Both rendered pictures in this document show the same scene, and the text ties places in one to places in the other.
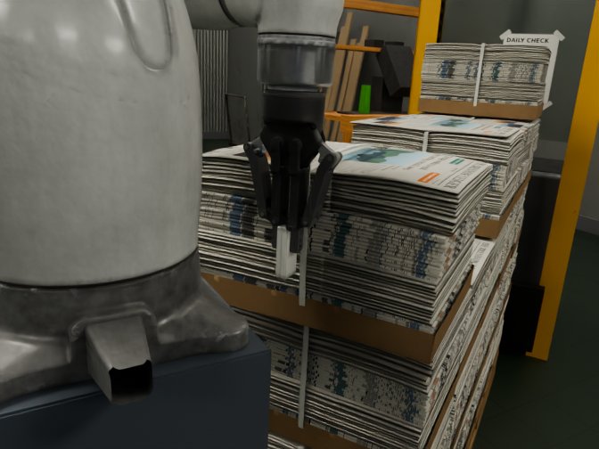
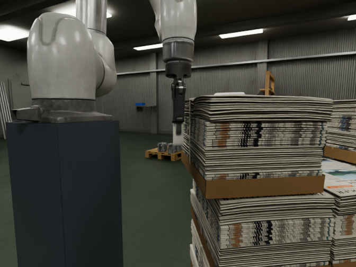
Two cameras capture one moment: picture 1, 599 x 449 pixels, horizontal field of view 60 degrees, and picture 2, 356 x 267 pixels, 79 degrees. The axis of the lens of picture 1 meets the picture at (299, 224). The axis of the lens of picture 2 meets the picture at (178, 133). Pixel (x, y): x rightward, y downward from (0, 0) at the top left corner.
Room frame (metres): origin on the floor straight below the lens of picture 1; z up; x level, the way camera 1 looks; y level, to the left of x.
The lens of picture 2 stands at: (0.27, -0.52, 1.03)
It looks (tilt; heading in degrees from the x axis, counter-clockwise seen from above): 6 degrees down; 56
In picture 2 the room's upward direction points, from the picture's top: straight up
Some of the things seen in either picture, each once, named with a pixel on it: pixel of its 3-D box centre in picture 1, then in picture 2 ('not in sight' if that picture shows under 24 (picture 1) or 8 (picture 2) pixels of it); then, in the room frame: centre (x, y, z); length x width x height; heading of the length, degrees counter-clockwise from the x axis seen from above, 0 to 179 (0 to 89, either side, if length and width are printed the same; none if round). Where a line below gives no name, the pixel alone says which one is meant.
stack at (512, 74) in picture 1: (463, 227); not in sight; (1.86, -0.61, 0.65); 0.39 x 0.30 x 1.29; 63
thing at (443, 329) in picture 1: (404, 294); (251, 175); (0.74, -0.17, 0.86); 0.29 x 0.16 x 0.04; 153
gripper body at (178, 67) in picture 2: (292, 127); (178, 79); (0.63, 0.01, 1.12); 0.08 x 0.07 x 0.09; 63
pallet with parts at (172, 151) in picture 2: not in sight; (172, 147); (2.93, 3.64, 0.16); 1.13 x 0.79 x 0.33; 31
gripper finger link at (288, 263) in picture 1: (289, 250); (178, 133); (0.63, 0.01, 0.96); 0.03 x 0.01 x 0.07; 153
